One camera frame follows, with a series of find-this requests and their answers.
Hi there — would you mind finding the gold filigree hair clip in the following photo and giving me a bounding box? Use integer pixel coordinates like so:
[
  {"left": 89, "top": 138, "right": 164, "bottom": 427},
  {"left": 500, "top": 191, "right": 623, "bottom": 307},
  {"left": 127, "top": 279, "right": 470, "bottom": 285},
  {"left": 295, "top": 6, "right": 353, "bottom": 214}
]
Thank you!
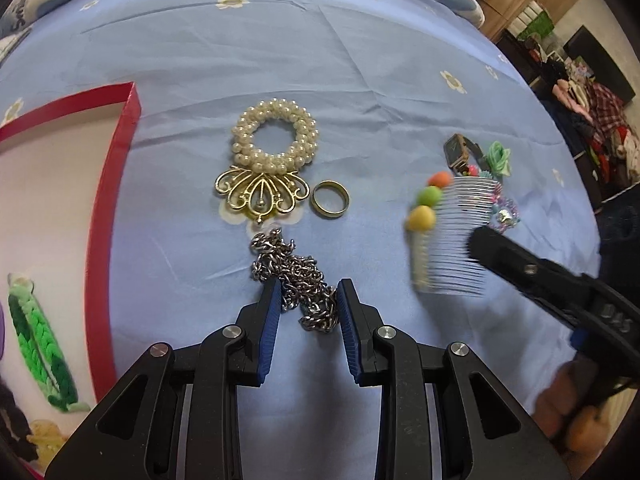
[{"left": 215, "top": 166, "right": 311, "bottom": 224}]

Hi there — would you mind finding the clear hair comb with pompoms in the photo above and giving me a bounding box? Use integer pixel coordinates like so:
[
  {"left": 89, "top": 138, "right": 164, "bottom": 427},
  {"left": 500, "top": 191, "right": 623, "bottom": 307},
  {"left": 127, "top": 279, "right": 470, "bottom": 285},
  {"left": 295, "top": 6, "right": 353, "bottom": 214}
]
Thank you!
[{"left": 406, "top": 172, "right": 503, "bottom": 297}]

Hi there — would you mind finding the blue floral bedsheet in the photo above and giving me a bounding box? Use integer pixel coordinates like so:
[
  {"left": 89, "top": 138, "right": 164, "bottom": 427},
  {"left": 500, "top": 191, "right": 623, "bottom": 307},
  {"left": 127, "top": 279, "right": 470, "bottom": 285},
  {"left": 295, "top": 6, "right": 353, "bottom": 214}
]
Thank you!
[{"left": 0, "top": 0, "right": 601, "bottom": 480}]

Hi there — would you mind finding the red cardboard box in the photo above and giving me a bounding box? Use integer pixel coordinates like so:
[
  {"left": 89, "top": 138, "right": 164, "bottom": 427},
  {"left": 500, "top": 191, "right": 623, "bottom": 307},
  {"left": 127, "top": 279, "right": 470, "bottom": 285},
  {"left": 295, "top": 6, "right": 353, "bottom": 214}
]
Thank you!
[{"left": 0, "top": 81, "right": 142, "bottom": 480}]

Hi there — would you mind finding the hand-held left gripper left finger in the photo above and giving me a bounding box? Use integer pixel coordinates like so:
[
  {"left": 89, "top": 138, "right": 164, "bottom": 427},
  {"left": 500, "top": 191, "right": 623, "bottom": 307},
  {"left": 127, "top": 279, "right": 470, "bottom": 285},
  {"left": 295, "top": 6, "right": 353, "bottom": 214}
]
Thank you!
[{"left": 45, "top": 277, "right": 283, "bottom": 480}]

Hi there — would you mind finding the pile of clothes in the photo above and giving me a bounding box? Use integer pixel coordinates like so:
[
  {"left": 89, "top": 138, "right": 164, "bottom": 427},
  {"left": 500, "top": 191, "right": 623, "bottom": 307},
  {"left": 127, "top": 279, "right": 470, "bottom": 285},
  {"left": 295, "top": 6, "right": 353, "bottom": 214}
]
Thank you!
[{"left": 537, "top": 67, "right": 640, "bottom": 186}]

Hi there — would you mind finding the silver chain necklace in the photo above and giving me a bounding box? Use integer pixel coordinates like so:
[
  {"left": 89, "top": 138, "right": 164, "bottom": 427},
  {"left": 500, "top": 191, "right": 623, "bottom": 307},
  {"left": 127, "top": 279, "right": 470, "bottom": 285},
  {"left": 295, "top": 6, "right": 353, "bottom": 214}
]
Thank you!
[{"left": 248, "top": 227, "right": 346, "bottom": 333}]

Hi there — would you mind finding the yellow claw hair clip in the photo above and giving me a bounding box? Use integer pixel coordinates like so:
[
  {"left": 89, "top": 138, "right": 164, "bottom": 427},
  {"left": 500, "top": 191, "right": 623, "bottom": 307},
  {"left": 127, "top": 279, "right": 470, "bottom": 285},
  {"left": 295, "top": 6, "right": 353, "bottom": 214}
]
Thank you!
[{"left": 25, "top": 420, "right": 68, "bottom": 466}]

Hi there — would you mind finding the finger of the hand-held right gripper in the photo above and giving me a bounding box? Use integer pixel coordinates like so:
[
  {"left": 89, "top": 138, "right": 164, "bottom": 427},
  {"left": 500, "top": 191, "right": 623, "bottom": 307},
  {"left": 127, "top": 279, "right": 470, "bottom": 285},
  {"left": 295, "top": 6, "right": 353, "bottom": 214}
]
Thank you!
[{"left": 465, "top": 225, "right": 601, "bottom": 321}]

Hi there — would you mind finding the gold ring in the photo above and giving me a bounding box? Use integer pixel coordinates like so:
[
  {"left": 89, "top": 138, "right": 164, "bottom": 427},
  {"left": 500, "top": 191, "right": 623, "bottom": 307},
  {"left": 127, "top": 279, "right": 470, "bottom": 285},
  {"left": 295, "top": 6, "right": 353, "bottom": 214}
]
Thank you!
[{"left": 310, "top": 180, "right": 349, "bottom": 219}]

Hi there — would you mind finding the square wrist watch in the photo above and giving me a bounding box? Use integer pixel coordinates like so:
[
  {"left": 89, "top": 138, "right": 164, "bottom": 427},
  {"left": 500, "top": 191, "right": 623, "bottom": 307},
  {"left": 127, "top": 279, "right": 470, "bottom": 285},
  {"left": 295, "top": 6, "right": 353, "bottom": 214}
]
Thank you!
[{"left": 443, "top": 133, "right": 488, "bottom": 177}]

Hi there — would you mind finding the pearl bead scrunchie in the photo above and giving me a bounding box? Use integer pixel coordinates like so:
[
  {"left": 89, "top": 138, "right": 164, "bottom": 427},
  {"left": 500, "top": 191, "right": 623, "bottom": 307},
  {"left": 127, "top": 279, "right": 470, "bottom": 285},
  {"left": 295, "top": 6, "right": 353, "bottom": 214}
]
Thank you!
[{"left": 231, "top": 99, "right": 319, "bottom": 173}]

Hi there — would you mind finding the colourful charm bracelet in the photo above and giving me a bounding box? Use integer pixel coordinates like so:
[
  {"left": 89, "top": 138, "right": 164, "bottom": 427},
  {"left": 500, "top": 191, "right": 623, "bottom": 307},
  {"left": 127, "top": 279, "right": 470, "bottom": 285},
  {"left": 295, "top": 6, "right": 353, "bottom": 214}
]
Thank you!
[{"left": 482, "top": 180, "right": 521, "bottom": 233}]

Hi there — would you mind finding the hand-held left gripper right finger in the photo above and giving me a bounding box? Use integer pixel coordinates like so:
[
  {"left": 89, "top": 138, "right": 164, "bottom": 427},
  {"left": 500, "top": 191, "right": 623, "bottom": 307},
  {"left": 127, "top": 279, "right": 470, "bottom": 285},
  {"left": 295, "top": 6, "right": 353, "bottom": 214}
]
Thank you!
[{"left": 336, "top": 277, "right": 571, "bottom": 480}]

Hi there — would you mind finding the black scrunchie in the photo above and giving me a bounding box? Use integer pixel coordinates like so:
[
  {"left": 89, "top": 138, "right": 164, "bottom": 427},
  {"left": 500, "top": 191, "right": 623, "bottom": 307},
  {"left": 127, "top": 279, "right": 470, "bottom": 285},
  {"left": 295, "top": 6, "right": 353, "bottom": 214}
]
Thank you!
[{"left": 0, "top": 380, "right": 33, "bottom": 461}]

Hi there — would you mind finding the mint green hair tie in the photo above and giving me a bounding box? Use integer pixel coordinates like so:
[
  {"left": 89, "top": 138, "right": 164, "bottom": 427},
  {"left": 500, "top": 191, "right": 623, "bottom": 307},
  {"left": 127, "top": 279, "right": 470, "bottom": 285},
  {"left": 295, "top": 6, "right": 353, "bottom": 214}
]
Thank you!
[{"left": 482, "top": 141, "right": 515, "bottom": 178}]

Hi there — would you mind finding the person's right hand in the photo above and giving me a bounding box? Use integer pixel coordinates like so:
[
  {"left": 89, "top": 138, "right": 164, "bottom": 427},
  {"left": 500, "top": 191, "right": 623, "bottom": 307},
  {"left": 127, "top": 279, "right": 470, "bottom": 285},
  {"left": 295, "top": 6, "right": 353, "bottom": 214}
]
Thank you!
[{"left": 530, "top": 360, "right": 608, "bottom": 453}]

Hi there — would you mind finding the green braided bracelet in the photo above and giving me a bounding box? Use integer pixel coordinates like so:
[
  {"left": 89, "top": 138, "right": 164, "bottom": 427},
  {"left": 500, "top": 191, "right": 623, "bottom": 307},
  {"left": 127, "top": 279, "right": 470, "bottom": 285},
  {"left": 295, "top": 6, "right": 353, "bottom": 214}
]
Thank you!
[{"left": 7, "top": 272, "right": 91, "bottom": 413}]

